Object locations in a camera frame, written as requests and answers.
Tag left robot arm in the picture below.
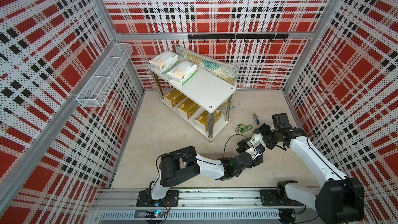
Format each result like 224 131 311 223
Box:
147 139 265 205

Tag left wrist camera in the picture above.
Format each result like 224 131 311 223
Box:
246 141 265 160

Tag white green tissue pack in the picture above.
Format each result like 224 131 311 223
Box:
250 133 265 147
149 51 179 73
167 60 198 85

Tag black wall hook rail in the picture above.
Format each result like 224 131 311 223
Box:
187 33 289 41

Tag green circuit board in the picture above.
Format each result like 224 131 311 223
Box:
145 210 167 219

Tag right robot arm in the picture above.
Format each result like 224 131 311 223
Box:
250 114 365 224

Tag green sloth figure keychain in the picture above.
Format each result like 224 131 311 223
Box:
235 123 252 135

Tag grey rabbit figure keychain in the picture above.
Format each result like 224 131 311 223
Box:
252 113 260 125

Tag fan pattern cushion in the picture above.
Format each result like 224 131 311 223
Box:
175 46 239 110

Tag gold tissue pack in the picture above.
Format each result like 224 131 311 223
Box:
195 109 222 132
163 89 186 107
178 98 201 119

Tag white wire mesh basket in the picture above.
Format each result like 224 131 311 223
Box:
76 43 132 107

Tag white two-tier shelf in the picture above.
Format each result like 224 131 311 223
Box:
148 65 236 143

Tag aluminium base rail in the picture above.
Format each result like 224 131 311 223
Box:
87 188 322 224

